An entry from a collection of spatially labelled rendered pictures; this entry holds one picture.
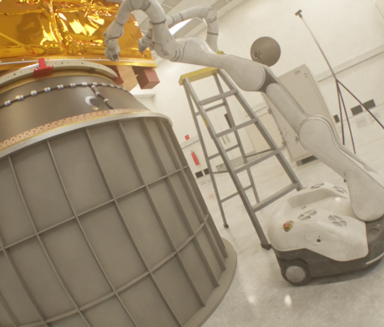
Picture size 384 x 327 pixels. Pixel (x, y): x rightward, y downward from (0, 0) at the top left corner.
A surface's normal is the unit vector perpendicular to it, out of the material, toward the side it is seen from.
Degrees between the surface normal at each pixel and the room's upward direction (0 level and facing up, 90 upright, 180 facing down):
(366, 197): 90
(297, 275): 90
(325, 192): 72
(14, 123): 62
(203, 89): 90
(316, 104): 90
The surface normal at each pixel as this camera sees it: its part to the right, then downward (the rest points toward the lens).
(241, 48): -0.55, 0.25
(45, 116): 0.28, -0.63
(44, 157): 0.48, -0.21
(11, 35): 0.72, -0.33
